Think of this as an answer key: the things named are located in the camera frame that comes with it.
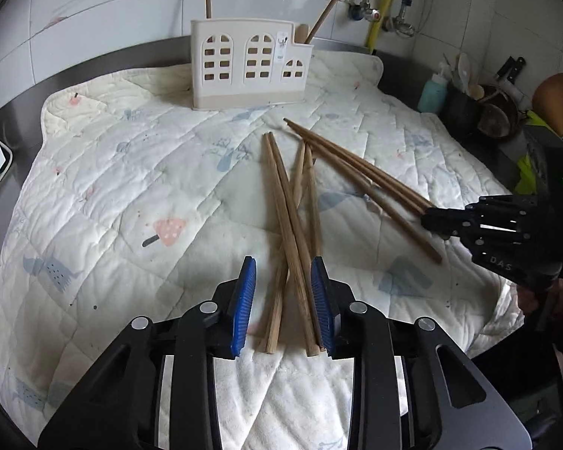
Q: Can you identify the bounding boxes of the brown rounded object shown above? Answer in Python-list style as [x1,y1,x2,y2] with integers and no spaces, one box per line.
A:
[531,72,563,138]

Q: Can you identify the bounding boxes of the metal valve with red knob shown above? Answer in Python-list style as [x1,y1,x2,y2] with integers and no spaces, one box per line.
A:
[347,2,385,23]

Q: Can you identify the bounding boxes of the white spatula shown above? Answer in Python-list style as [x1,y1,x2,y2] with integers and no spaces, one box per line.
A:
[455,52,474,92]

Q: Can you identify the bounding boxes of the pile of wooden chopsticks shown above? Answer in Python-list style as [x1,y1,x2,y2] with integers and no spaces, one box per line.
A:
[283,118,444,263]

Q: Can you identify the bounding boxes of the printed quilted mat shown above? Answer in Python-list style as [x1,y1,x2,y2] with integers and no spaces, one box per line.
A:
[0,49,526,450]

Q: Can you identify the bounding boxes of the teal pump bottle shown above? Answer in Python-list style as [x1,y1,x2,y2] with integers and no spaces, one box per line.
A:
[417,54,451,114]

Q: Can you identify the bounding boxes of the dark metal pot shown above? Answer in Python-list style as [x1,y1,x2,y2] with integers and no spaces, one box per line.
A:
[476,83,526,140]

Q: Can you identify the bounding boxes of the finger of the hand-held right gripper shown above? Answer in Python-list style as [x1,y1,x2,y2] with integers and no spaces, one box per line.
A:
[421,206,538,248]
[464,194,540,214]

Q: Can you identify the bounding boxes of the black handled knife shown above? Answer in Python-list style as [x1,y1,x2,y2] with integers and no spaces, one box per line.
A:
[495,56,527,86]

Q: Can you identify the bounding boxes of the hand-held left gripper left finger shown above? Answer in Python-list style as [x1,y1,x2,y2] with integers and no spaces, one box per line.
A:
[38,255,259,450]

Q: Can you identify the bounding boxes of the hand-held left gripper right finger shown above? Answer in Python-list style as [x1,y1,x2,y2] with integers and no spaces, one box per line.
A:
[310,255,533,450]

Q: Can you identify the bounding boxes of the white chopstick holder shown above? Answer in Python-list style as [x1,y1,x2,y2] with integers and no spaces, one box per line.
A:
[190,19,314,112]

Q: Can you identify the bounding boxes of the person's right hand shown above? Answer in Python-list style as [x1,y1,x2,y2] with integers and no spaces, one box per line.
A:
[516,277,563,335]

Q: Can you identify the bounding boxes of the yellow-green cloth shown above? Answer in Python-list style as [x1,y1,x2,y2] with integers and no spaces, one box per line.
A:
[513,110,563,195]

